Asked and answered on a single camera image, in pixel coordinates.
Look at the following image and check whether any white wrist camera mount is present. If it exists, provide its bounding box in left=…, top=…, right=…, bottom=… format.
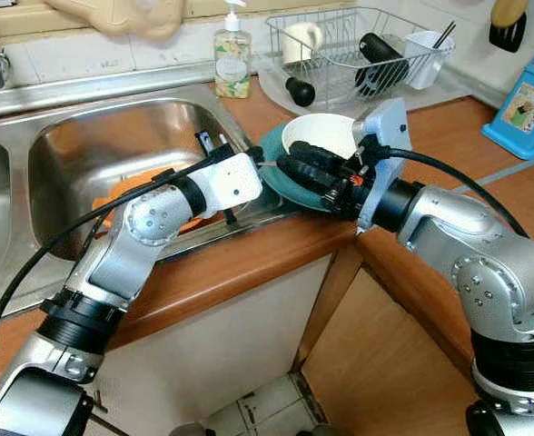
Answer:
left=351, top=97, right=412, bottom=233
left=197, top=152, right=264, bottom=219

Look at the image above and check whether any wire dish rack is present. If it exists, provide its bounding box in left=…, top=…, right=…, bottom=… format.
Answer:
left=265, top=7, right=457, bottom=108

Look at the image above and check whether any blue utensil box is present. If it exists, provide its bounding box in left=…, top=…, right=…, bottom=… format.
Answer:
left=481, top=38, right=534, bottom=161

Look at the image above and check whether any dish soap pump bottle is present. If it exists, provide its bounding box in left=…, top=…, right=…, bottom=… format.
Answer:
left=213, top=0, right=253, bottom=100

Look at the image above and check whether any white cabinet panel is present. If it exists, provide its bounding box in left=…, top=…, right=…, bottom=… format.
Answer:
left=90, top=253, right=341, bottom=436

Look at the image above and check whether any white bowl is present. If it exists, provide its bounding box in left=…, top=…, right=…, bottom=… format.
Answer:
left=281, top=113, right=366, bottom=163

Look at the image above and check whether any teal plate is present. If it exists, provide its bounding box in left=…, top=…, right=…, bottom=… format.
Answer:
left=256, top=120, right=363, bottom=215

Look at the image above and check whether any black bottle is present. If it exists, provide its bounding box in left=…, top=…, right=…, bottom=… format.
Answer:
left=355, top=32, right=411, bottom=98

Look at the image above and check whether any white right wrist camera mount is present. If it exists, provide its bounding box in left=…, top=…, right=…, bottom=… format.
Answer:
left=351, top=97, right=412, bottom=233

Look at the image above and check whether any brown wooden cabinet panel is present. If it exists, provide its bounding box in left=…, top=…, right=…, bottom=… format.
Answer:
left=302, top=265, right=486, bottom=436

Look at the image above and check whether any dark chopstick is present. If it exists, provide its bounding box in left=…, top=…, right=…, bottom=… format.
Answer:
left=433, top=20, right=458, bottom=48

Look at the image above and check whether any white mug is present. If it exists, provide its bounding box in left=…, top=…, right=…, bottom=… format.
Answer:
left=282, top=22, right=325, bottom=66

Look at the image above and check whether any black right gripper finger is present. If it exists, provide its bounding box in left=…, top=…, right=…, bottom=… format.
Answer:
left=288, top=140, right=357, bottom=173

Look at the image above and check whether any wooden black dish brush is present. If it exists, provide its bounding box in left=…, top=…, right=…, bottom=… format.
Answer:
left=488, top=0, right=529, bottom=54

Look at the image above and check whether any orange plastic bowl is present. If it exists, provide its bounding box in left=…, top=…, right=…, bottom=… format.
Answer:
left=93, top=173, right=209, bottom=239

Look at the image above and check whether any beige cloth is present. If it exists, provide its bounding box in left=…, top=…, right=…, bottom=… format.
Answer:
left=44, top=0, right=188, bottom=39

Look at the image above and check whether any translucent drain tray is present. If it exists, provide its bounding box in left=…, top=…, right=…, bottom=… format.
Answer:
left=256, top=54, right=472, bottom=126

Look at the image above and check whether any white utensil cup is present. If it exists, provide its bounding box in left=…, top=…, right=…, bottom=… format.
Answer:
left=403, top=30, right=456, bottom=90

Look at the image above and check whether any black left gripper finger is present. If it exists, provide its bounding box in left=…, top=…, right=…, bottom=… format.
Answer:
left=275, top=154, right=342, bottom=195

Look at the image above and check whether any stainless steel double sink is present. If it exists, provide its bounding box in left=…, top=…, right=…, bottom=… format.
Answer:
left=0, top=59, right=295, bottom=328

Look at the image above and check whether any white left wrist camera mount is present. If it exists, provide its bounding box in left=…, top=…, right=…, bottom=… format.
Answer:
left=197, top=152, right=264, bottom=219

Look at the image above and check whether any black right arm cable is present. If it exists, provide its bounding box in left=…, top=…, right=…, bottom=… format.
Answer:
left=371, top=145, right=531, bottom=239

